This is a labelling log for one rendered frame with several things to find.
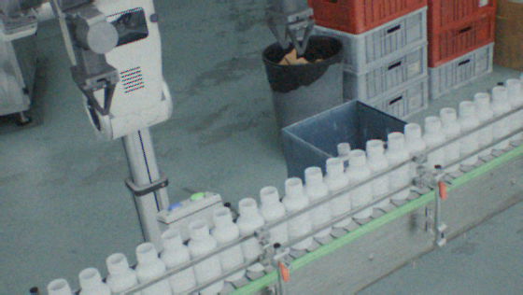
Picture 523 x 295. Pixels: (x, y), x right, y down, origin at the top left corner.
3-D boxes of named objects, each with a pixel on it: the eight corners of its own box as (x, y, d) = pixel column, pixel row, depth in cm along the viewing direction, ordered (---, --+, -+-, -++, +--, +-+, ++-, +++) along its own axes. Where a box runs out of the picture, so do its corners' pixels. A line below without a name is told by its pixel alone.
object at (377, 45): (360, 74, 380) (357, 36, 369) (309, 59, 409) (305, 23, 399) (429, 41, 411) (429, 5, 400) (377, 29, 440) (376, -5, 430)
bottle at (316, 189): (318, 221, 163) (313, 161, 155) (337, 231, 158) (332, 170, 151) (301, 232, 160) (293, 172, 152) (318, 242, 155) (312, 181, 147)
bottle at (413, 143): (429, 189, 169) (429, 130, 161) (406, 193, 168) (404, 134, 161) (420, 176, 174) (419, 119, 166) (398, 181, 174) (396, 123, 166)
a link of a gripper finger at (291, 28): (301, 45, 157) (296, 6, 153) (318, 51, 151) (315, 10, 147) (276, 53, 154) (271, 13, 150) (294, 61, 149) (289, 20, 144)
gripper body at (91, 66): (88, 89, 126) (78, 51, 123) (71, 76, 134) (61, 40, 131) (120, 78, 129) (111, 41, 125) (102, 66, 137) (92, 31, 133)
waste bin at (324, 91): (303, 180, 373) (291, 72, 343) (260, 151, 408) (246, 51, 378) (367, 151, 392) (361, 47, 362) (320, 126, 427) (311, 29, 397)
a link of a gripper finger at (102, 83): (93, 124, 132) (81, 79, 128) (81, 114, 137) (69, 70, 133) (125, 113, 135) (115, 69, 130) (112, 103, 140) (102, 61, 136)
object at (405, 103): (362, 144, 401) (360, 109, 390) (316, 124, 431) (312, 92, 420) (430, 107, 431) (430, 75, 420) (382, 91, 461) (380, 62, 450)
